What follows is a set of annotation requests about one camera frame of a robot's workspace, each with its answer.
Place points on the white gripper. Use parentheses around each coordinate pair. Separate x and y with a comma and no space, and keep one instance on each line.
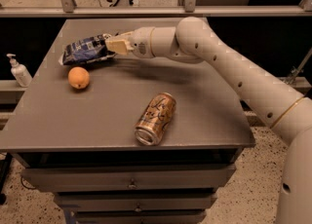
(141,41)

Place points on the blue chip bag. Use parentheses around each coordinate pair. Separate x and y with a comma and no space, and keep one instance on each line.
(86,50)

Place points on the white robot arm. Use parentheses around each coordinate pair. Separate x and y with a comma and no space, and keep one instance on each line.
(280,107)

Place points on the orange fruit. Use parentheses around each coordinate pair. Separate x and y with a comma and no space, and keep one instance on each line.
(78,78)

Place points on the gold soda can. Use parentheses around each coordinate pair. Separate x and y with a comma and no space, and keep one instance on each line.
(155,119)

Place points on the grey drawer cabinet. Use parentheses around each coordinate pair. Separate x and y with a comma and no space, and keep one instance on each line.
(81,145)

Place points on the white pump dispenser bottle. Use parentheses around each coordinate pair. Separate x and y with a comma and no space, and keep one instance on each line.
(19,71)

